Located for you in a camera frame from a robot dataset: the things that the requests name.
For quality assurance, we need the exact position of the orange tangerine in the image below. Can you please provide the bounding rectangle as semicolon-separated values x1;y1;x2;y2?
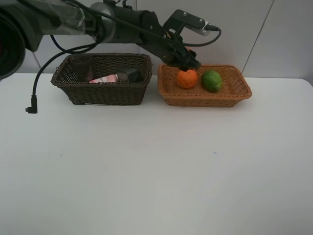
176;70;198;89

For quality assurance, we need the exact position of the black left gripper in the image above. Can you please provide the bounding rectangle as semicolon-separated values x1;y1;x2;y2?
139;11;202;71

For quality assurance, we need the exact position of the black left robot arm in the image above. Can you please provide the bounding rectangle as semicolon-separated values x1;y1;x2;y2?
0;0;200;79

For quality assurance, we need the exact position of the dark green pump bottle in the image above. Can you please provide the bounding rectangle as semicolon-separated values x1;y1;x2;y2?
116;67;143;83

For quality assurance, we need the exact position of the light orange wicker basket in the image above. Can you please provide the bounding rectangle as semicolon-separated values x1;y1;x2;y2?
157;64;252;107

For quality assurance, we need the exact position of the pink lotion bottle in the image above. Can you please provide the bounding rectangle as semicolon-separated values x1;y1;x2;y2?
89;74;119;83

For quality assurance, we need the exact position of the translucent purple plastic cup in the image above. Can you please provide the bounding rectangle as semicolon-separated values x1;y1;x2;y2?
70;54;94;83

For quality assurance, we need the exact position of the dark brown wicker basket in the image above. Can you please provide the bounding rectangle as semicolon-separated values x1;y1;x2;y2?
51;53;152;106

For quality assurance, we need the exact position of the green lime fruit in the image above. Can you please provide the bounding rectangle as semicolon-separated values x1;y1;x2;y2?
201;70;223;92

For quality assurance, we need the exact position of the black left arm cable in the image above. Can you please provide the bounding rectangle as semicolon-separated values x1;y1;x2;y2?
24;0;222;115

